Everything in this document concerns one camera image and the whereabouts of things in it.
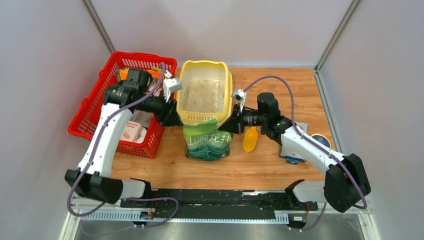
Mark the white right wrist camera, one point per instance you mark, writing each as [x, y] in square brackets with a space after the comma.
[240, 96]

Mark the yellow litter scoop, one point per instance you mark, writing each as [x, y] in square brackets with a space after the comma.
[250, 139]

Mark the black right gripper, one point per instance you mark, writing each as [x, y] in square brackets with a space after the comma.
[235, 123]

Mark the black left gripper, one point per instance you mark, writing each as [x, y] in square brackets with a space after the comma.
[168, 115]

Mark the red plastic basket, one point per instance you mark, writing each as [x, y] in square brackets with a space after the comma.
[85, 121]

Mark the blue razor package box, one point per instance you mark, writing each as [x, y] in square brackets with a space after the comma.
[289, 155]

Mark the orange sponge pack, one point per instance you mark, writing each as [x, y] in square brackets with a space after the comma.
[121, 74]

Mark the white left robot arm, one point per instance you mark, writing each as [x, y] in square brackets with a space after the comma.
[136, 89]

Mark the green cat litter bag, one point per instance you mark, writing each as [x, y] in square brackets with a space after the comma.
[204, 141]

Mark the yellow litter box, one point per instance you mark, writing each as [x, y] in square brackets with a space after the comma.
[206, 92]

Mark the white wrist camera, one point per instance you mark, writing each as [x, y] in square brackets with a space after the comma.
[240, 96]
[170, 85]

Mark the pink sponge box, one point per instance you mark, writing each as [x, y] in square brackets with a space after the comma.
[136, 128]

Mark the masking tape roll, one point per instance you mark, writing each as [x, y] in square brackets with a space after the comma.
[322, 139]

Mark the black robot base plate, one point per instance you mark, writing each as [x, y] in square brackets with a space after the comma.
[208, 204]

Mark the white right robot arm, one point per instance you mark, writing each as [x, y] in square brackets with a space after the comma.
[345, 180]

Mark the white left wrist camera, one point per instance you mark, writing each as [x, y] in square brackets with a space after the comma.
[170, 85]

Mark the orange patterned snack box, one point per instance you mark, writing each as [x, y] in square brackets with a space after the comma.
[156, 72]

